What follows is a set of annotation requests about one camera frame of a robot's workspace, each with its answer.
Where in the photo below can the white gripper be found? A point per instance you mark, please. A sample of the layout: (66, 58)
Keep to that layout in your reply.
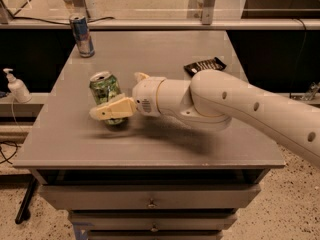
(145, 93)

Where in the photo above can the metal frame post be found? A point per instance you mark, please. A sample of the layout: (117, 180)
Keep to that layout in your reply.
(207, 12)

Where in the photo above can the blue silver energy drink can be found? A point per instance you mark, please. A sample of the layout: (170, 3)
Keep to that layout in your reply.
(81, 35)

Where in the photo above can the white pump soap bottle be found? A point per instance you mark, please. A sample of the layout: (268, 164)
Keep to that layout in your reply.
(17, 87)

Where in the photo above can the black snack bar wrapper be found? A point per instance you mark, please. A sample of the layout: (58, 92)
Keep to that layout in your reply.
(209, 64)

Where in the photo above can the grey drawer cabinet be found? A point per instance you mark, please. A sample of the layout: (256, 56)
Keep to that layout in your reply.
(65, 147)

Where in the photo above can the top grey drawer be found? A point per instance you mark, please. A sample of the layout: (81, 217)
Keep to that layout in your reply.
(149, 197)

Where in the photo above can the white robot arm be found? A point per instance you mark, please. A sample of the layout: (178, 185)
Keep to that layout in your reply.
(211, 99)

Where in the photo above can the black table leg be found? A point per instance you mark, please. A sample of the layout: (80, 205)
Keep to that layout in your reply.
(24, 213)

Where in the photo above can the grey drawer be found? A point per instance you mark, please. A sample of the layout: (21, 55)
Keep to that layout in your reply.
(149, 197)
(160, 220)

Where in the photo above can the green LaCroix soda can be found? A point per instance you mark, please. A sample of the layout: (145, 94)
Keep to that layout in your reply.
(104, 86)

